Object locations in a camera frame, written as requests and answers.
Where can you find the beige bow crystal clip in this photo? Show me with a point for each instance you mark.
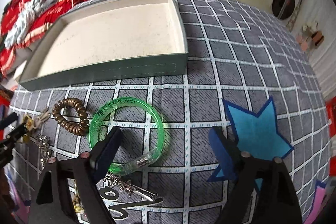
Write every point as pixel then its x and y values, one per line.
pixel 43 143

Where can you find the grey grid tablecloth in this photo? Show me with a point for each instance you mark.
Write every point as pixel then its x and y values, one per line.
pixel 238 54

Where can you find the grey white clothes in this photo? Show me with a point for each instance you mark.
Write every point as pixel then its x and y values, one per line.
pixel 31 11

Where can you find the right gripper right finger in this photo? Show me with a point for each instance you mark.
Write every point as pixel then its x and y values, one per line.
pixel 277 201

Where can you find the silver star hair clip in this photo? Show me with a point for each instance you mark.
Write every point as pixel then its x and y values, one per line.
pixel 113 180

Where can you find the teal jewelry tray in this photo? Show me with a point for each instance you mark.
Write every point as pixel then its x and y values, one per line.
pixel 103 40

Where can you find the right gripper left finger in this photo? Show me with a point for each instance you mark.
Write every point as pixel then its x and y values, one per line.
pixel 53 203

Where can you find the green translucent bangle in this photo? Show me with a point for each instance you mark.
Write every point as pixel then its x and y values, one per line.
pixel 126 134

